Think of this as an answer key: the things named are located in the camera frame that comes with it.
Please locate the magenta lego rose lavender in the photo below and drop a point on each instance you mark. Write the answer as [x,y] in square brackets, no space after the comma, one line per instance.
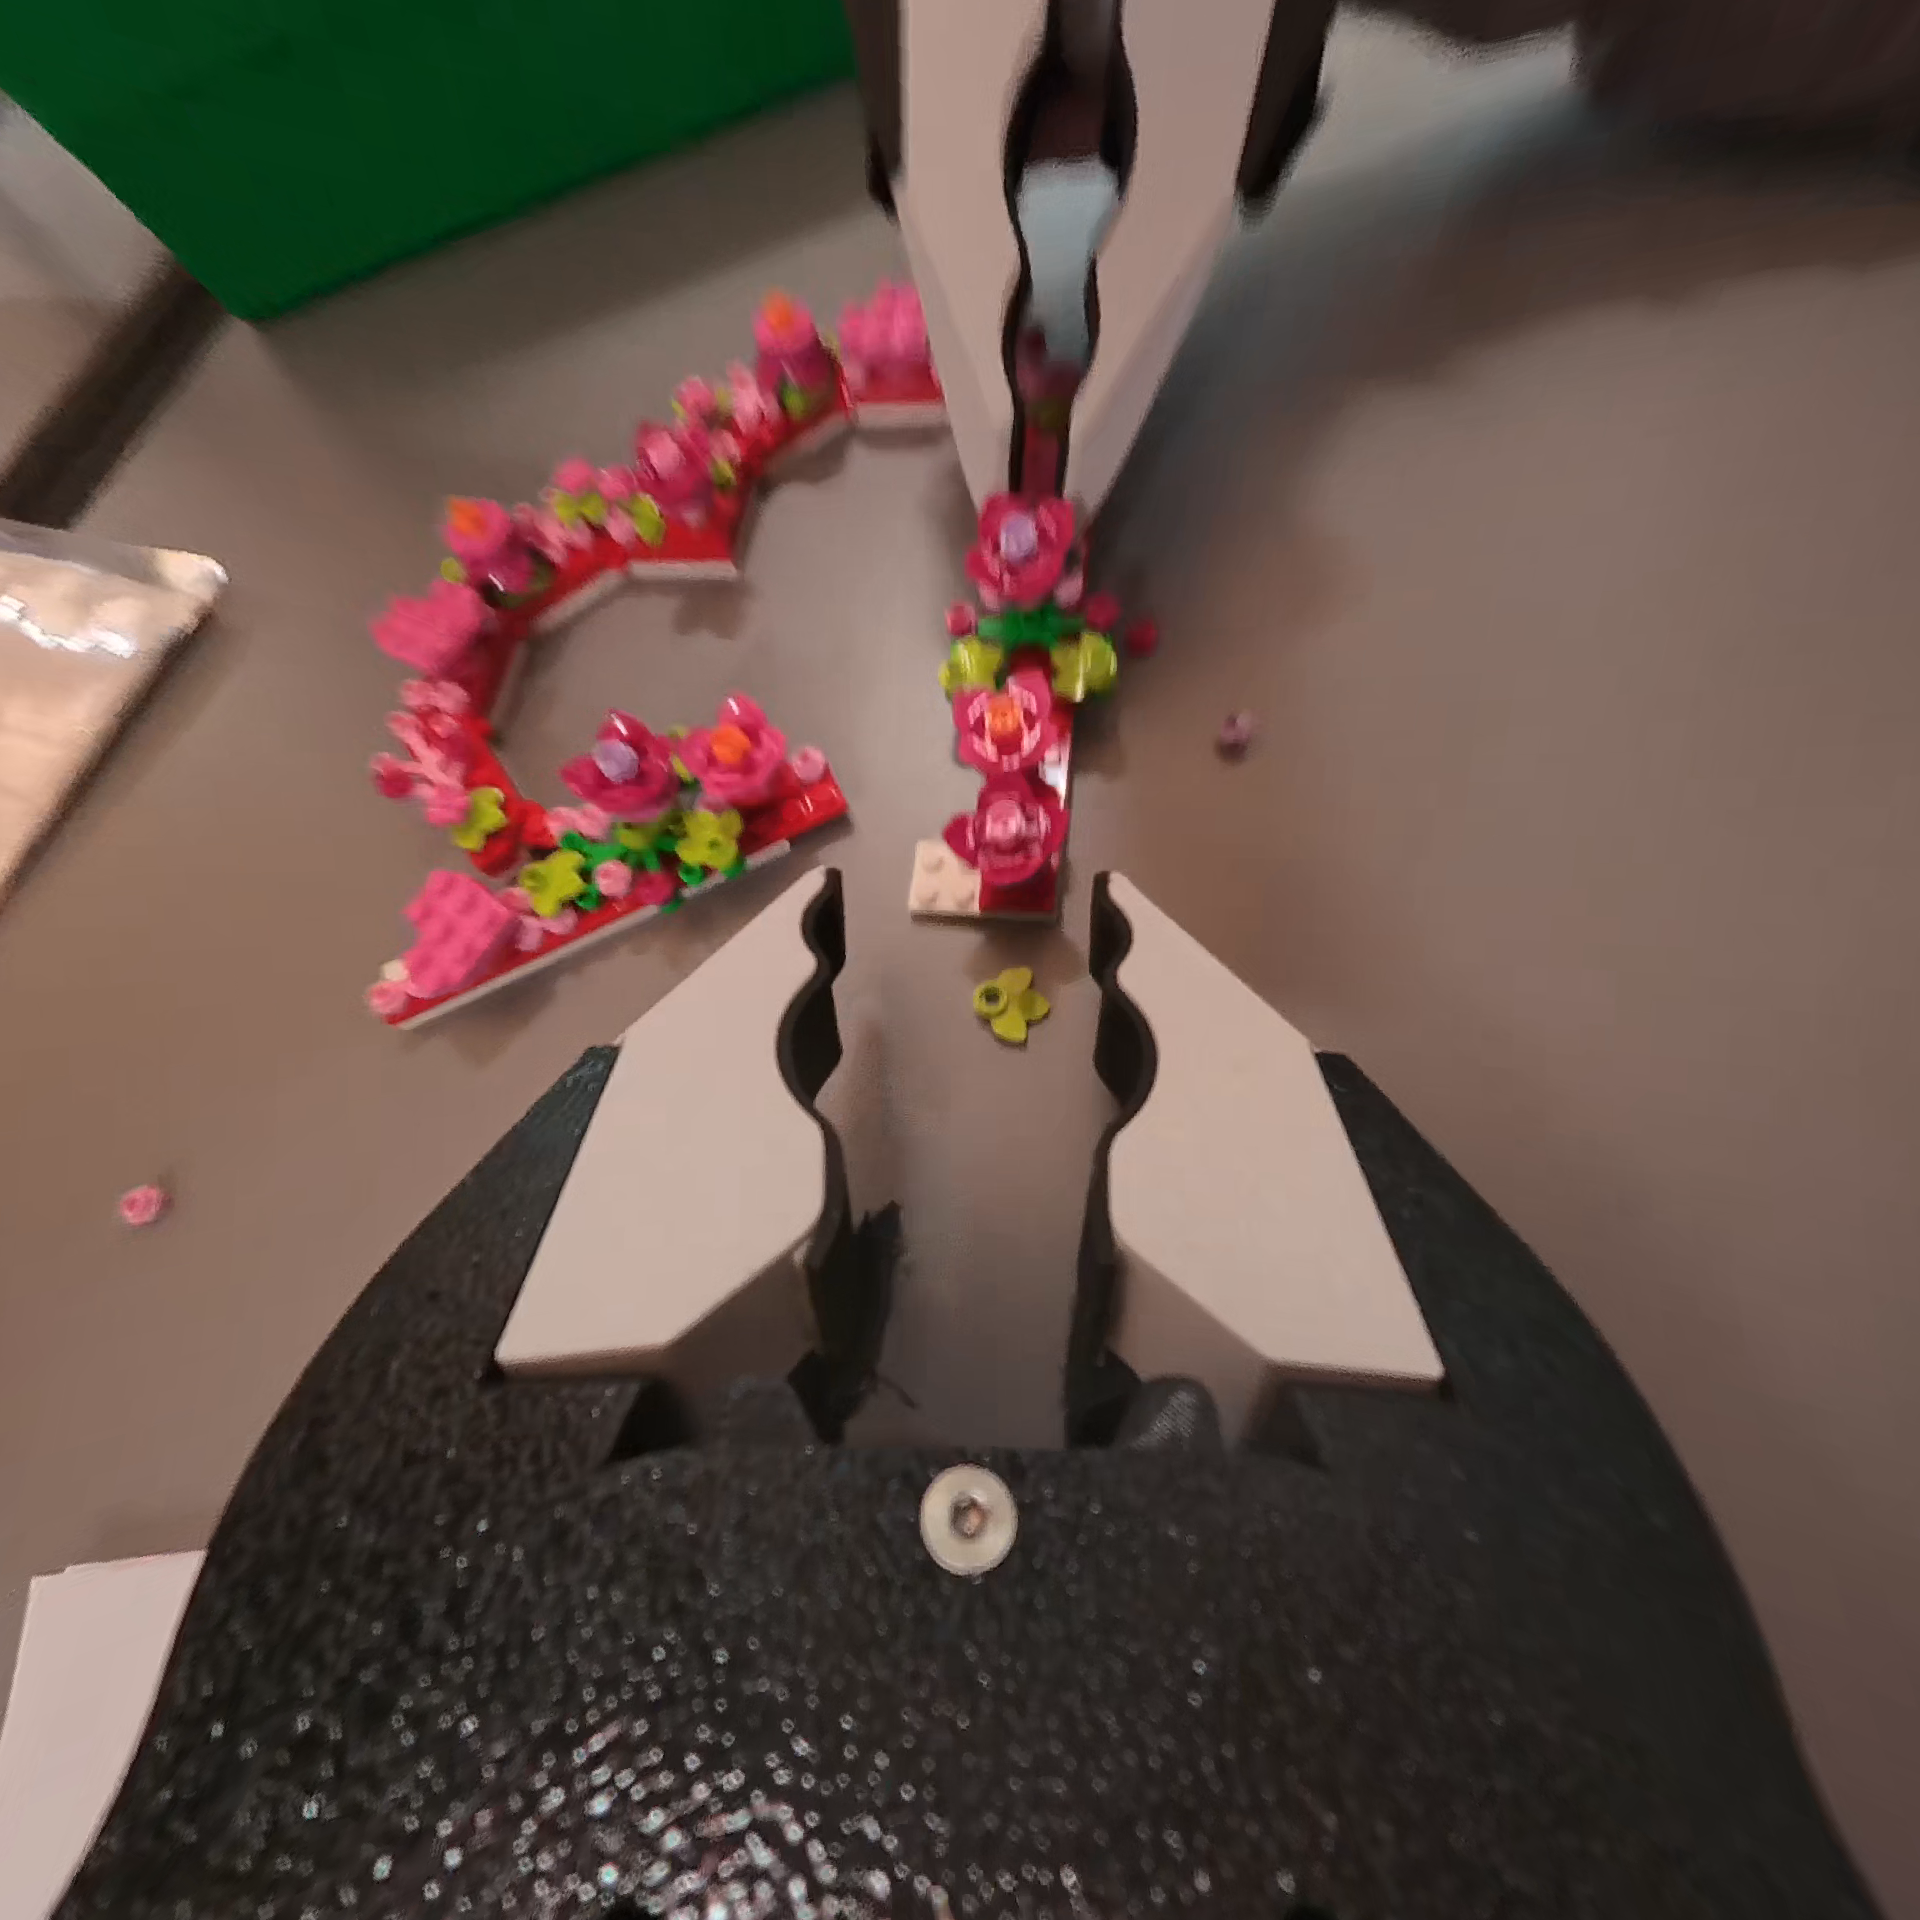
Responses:
[1020,546]

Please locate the pink round lego stud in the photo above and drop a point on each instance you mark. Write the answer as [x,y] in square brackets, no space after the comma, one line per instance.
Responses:
[143,1204]

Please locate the straight red lego flower strip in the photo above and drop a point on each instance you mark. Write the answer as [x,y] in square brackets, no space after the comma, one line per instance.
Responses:
[1004,720]

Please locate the lime lego leaf piece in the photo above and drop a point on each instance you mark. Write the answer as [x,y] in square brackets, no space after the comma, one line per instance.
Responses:
[1012,1009]

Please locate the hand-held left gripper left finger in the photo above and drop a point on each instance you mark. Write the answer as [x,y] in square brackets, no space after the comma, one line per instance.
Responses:
[674,1185]

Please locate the lego instruction booklet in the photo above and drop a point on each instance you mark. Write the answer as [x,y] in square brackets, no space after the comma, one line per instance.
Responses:
[75,1723]

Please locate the curved lego flower heart section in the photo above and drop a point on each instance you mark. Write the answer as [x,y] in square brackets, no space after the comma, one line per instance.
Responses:
[629,763]

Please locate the green board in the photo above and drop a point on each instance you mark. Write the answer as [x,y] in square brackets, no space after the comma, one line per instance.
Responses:
[451,135]

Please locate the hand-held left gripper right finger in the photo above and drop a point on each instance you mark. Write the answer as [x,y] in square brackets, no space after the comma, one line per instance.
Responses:
[1260,1200]

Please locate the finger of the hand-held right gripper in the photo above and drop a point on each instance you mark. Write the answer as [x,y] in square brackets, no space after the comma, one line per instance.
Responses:
[1184,150]
[953,194]

